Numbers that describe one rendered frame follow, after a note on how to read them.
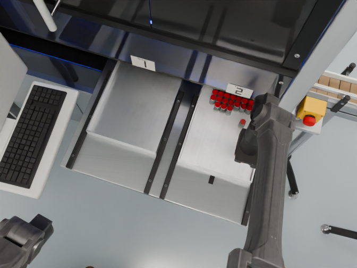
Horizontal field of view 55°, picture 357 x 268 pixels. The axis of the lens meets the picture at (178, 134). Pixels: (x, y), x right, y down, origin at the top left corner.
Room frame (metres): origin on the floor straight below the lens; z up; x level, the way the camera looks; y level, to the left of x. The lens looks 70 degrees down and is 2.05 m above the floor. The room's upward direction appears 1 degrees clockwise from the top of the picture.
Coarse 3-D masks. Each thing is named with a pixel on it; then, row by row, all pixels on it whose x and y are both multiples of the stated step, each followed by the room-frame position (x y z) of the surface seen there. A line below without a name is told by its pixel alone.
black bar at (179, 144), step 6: (198, 96) 0.57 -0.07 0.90; (192, 102) 0.54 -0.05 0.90; (192, 108) 0.51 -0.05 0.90; (192, 114) 0.49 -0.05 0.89; (186, 120) 0.47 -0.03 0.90; (186, 126) 0.45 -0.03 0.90; (186, 132) 0.43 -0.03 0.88; (180, 138) 0.40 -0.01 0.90; (180, 144) 0.38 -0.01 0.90; (180, 150) 0.35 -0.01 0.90; (174, 156) 0.33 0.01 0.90; (174, 162) 0.31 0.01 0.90; (174, 168) 0.29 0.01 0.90; (168, 174) 0.27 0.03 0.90; (168, 180) 0.25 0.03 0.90; (168, 186) 0.23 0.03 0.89; (162, 192) 0.20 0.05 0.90; (162, 198) 0.19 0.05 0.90
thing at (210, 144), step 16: (208, 96) 0.57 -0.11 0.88; (208, 112) 0.51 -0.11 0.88; (192, 128) 0.44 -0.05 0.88; (208, 128) 0.45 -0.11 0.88; (224, 128) 0.45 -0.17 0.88; (192, 144) 0.38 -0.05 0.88; (208, 144) 0.39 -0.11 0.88; (224, 144) 0.39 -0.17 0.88; (192, 160) 0.32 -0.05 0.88; (208, 160) 0.33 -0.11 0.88; (224, 160) 0.33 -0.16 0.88; (224, 176) 0.27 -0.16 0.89; (240, 176) 0.27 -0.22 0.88
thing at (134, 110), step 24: (120, 72) 0.67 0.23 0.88; (144, 72) 0.67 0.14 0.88; (120, 96) 0.57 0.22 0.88; (144, 96) 0.57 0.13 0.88; (168, 96) 0.57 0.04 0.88; (96, 120) 0.47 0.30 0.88; (120, 120) 0.47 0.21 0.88; (144, 120) 0.47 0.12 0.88; (168, 120) 0.47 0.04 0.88; (144, 144) 0.38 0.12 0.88
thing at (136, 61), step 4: (132, 56) 0.63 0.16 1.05; (132, 60) 0.64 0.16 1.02; (136, 60) 0.63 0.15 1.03; (140, 60) 0.63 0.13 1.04; (144, 60) 0.62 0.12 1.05; (132, 64) 0.64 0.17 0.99; (136, 64) 0.63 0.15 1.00; (140, 64) 0.63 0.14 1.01; (148, 64) 0.62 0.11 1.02; (152, 64) 0.61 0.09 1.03; (144, 68) 0.62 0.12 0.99; (148, 68) 0.62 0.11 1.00; (152, 68) 0.62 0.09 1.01
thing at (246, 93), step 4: (228, 84) 0.54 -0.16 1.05; (228, 88) 0.54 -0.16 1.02; (232, 88) 0.54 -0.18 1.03; (240, 88) 0.53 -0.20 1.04; (244, 88) 0.52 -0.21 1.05; (228, 92) 0.54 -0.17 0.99; (232, 92) 0.53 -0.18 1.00; (244, 92) 0.52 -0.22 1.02; (248, 92) 0.52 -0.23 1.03; (252, 92) 0.52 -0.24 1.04; (244, 96) 0.52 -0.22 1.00; (248, 96) 0.52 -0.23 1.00
